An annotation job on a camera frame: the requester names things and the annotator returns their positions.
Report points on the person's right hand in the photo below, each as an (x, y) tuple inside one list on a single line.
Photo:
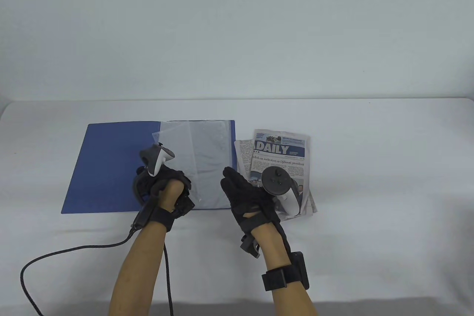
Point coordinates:
[(246, 201)]

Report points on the person's left hand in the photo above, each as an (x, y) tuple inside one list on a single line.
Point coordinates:
[(166, 179)]

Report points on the newspaper with grey street photo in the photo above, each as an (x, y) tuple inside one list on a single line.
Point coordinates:
[(244, 153)]

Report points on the blue folder with clear sleeves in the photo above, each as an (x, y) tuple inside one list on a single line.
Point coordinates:
[(103, 168)]

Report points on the person's right forearm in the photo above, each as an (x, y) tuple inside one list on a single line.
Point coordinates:
[(274, 249)]

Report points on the person's left forearm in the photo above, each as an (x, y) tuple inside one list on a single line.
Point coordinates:
[(140, 275)]

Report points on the left white grey controller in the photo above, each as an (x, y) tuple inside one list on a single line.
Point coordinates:
[(157, 158)]

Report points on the white grey controller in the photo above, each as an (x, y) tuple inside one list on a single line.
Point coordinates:
[(276, 180), (157, 158)]

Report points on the right white grey controller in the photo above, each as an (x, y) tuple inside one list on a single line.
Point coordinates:
[(276, 180)]

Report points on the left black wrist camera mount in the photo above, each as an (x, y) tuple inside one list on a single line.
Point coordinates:
[(184, 205)]

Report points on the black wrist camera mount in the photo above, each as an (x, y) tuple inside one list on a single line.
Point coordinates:
[(184, 205), (250, 245)]

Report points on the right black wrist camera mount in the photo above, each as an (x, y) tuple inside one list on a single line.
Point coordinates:
[(250, 245)]

